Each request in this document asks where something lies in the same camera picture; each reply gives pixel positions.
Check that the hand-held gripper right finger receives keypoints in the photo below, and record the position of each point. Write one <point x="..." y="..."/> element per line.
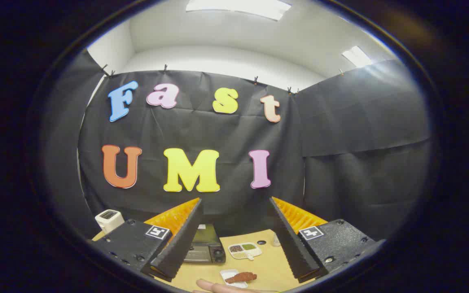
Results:
<point x="292" y="245"/>

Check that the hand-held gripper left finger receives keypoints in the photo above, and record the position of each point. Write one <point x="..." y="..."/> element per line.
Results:
<point x="180" y="245"/>

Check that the black toaster oven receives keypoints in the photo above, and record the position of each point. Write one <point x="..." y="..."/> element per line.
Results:
<point x="206" y="244"/>

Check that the brown meat steak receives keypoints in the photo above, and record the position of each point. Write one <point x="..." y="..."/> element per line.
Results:
<point x="240" y="277"/>

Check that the white pop-up toaster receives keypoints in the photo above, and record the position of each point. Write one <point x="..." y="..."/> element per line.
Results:
<point x="110" y="219"/>

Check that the clear glass bottle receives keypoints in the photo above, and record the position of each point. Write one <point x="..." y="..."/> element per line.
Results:
<point x="276" y="241"/>

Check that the white sectioned dish with beans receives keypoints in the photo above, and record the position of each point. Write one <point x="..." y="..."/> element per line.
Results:
<point x="244" y="250"/>

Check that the small white tray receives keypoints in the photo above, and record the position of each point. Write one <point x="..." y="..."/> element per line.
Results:
<point x="230" y="272"/>

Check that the black backdrop cloth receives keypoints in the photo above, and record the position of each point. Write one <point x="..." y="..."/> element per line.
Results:
<point x="218" y="130"/>

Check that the small ceiling light panel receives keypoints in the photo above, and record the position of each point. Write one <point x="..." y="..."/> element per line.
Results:
<point x="356" y="56"/>

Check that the large ceiling light panel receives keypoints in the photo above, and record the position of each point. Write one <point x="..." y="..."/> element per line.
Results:
<point x="238" y="7"/>

